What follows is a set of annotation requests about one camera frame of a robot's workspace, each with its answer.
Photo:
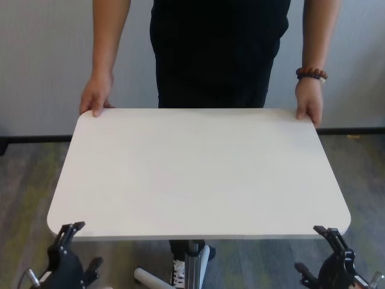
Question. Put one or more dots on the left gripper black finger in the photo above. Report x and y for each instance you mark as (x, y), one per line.
(94, 268)
(63, 241)

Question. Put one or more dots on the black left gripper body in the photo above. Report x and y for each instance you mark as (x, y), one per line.
(63, 274)

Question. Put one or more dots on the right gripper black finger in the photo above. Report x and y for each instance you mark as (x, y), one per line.
(308, 277)
(335, 244)

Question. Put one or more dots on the black trousers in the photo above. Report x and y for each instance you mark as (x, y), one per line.
(177, 248)

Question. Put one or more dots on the person's left hand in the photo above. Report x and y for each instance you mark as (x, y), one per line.
(309, 99)

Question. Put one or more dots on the small beige floor object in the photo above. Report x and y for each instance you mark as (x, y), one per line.
(353, 137)

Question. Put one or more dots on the black white right sneaker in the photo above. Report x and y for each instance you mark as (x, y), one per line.
(178, 272)

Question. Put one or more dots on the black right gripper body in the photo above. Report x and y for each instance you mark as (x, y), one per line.
(337, 274)

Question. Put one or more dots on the person's left forearm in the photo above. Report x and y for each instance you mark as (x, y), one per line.
(319, 30)

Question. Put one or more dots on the person's right hand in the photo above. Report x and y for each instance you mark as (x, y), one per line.
(96, 93)

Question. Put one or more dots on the person's right forearm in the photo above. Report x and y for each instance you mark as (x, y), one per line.
(120, 36)

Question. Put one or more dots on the black short sleeve shirt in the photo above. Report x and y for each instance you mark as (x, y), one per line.
(216, 54)

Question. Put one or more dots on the white height-adjustable table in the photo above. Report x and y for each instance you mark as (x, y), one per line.
(195, 165)

